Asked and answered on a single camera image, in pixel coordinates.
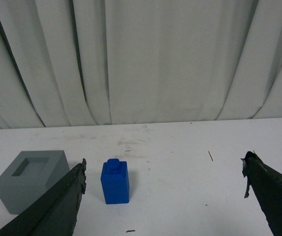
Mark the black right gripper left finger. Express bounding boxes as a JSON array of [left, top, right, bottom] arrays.
[[0, 159, 86, 236]]

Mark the white curtain backdrop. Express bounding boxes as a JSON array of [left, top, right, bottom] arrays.
[[0, 0, 282, 129]]

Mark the gray base with square hole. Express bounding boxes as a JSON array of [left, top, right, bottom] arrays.
[[0, 150, 70, 214]]

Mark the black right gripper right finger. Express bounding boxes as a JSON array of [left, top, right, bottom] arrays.
[[242, 151, 282, 236]]

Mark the blue block part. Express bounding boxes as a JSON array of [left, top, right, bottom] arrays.
[[100, 158, 130, 205]]

